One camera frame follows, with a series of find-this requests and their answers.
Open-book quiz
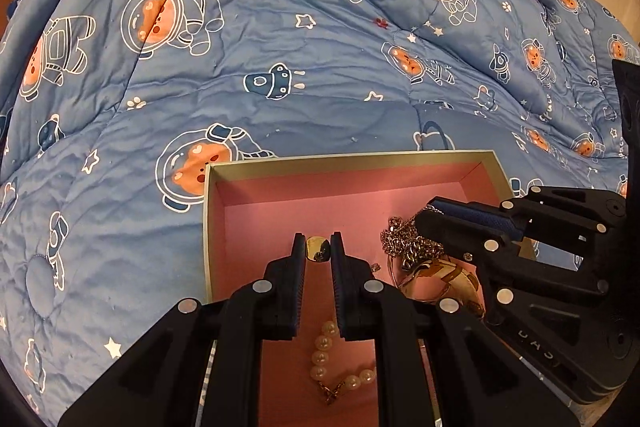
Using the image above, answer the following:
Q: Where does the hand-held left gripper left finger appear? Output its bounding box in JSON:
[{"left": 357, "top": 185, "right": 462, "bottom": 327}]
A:
[{"left": 57, "top": 232, "right": 307, "bottom": 427}]

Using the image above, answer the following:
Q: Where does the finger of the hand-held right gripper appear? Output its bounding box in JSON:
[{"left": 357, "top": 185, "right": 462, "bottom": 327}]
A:
[
  {"left": 429, "top": 186, "right": 629, "bottom": 242},
  {"left": 415, "top": 212, "right": 609, "bottom": 295}
]

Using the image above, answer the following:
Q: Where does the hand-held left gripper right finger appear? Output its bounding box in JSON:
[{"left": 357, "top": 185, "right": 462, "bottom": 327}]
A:
[{"left": 330, "top": 232, "right": 581, "bottom": 427}]

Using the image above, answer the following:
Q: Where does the gold bangle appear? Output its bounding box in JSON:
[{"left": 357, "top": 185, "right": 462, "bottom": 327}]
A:
[{"left": 395, "top": 257, "right": 486, "bottom": 319}]

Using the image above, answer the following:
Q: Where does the white pearl bracelet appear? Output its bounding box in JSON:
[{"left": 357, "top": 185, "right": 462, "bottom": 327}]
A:
[{"left": 309, "top": 319, "right": 379, "bottom": 408}]

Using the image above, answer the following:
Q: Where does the gold chain necklace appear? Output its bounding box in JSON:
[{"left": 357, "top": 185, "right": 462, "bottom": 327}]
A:
[{"left": 381, "top": 204, "right": 447, "bottom": 274}]

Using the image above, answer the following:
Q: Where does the pale green box pink inside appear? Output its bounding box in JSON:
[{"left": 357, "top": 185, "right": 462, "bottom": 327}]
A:
[{"left": 202, "top": 149, "right": 539, "bottom": 427}]

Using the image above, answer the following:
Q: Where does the blue astronaut bear printed blanket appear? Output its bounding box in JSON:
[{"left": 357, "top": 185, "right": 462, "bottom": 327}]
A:
[{"left": 0, "top": 0, "right": 640, "bottom": 414}]

